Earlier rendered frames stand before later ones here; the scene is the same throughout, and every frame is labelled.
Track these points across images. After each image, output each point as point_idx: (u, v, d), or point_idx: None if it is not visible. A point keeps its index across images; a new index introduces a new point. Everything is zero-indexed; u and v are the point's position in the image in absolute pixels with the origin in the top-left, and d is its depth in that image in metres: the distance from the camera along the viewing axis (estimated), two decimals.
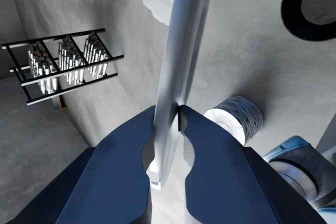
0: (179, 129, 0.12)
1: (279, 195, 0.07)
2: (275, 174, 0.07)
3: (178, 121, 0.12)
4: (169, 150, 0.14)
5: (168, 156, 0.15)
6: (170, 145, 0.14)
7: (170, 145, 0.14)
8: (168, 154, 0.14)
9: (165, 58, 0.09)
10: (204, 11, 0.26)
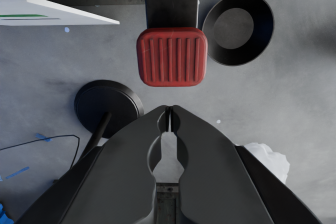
0: (172, 129, 0.12)
1: (271, 192, 0.07)
2: (268, 172, 0.07)
3: (171, 122, 0.12)
4: None
5: None
6: None
7: None
8: None
9: None
10: None
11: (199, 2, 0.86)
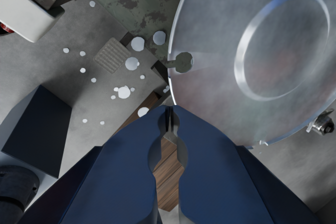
0: (172, 129, 0.12)
1: (271, 192, 0.07)
2: (268, 172, 0.07)
3: (171, 122, 0.12)
4: None
5: None
6: None
7: None
8: None
9: None
10: (233, 47, 0.22)
11: None
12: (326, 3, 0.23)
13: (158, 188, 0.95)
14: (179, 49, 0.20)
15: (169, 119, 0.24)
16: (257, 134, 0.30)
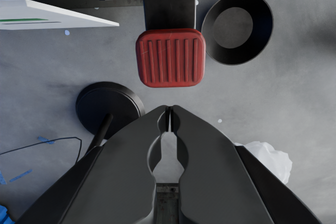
0: (172, 129, 0.12)
1: (271, 192, 0.07)
2: (268, 172, 0.07)
3: (171, 122, 0.12)
4: None
5: None
6: None
7: None
8: None
9: None
10: None
11: (198, 2, 0.86)
12: None
13: None
14: None
15: None
16: None
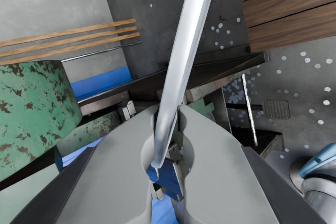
0: (179, 129, 0.12)
1: (279, 195, 0.07)
2: (275, 174, 0.07)
3: (178, 121, 0.12)
4: None
5: None
6: None
7: None
8: None
9: None
10: None
11: (289, 150, 1.18)
12: None
13: None
14: None
15: (177, 190, 0.70)
16: (271, 120, 1.19)
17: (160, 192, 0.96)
